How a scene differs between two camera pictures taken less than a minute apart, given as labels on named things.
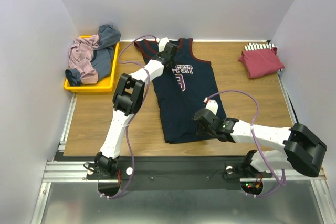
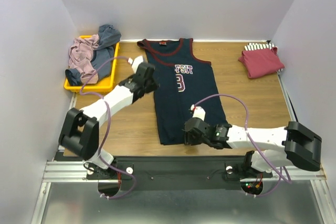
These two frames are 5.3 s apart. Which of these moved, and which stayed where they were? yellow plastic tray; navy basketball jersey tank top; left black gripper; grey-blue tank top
Moved: left black gripper
Stayed: grey-blue tank top; yellow plastic tray; navy basketball jersey tank top
